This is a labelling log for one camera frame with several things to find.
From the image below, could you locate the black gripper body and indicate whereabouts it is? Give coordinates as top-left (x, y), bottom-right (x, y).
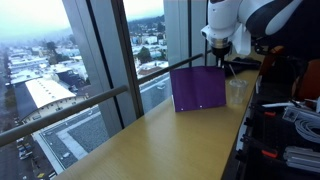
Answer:
top-left (211, 46), bottom-right (230, 66)

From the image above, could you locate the purple file folder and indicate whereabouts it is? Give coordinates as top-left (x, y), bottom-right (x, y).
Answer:
top-left (170, 66), bottom-right (226, 112)

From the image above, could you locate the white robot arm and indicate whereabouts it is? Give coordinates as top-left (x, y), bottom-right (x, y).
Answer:
top-left (201, 0), bottom-right (303, 67)

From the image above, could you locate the black cloth bundle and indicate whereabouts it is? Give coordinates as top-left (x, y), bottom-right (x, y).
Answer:
top-left (224, 57), bottom-right (261, 77)

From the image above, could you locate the clear plastic cup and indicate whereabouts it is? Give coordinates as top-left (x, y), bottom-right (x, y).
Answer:
top-left (229, 79), bottom-right (248, 104)

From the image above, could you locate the right orange black clamp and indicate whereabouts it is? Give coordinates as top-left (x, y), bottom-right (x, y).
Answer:
top-left (250, 105), bottom-right (276, 117)

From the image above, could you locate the orange black clamp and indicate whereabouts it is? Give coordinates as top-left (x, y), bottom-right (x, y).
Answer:
top-left (250, 105), bottom-right (276, 117)
top-left (241, 135), bottom-right (278, 158)

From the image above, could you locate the orange chair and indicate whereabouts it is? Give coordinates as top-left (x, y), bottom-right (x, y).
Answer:
top-left (260, 46), bottom-right (320, 100)

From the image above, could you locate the left orange black clamp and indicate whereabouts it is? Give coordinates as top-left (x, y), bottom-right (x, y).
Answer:
top-left (241, 135), bottom-right (278, 158)

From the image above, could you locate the grey window handrail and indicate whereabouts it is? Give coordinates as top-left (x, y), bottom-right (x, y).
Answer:
top-left (0, 50), bottom-right (210, 146)

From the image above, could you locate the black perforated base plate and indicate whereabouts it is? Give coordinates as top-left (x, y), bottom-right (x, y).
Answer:
top-left (236, 108), bottom-right (320, 180)

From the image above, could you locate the right aluminium rail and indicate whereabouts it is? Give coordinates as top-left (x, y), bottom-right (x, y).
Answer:
top-left (283, 106), bottom-right (320, 122)

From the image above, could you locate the aluminium rail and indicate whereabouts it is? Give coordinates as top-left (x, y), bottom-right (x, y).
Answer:
top-left (283, 146), bottom-right (320, 173)
top-left (283, 106), bottom-right (320, 122)

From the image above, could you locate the coiled grey cable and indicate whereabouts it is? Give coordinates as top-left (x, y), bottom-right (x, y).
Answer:
top-left (294, 118), bottom-right (320, 144)

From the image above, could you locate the left aluminium rail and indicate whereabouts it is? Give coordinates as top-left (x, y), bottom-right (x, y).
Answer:
top-left (283, 146), bottom-right (320, 173)

